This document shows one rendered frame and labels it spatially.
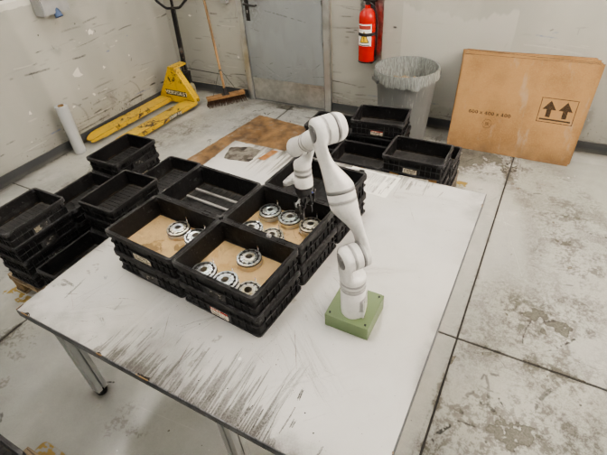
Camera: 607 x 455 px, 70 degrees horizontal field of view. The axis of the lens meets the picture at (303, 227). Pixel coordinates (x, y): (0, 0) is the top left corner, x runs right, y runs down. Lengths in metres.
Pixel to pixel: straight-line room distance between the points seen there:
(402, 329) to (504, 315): 1.19
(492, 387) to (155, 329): 1.64
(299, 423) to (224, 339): 0.44
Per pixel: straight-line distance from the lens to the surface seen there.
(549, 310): 2.92
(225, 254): 1.84
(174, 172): 3.40
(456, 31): 4.31
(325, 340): 1.66
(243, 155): 2.76
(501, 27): 4.25
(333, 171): 1.32
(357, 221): 1.37
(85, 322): 1.99
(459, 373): 2.49
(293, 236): 1.88
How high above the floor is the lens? 2.04
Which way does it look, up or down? 39 degrees down
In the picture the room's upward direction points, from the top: 5 degrees counter-clockwise
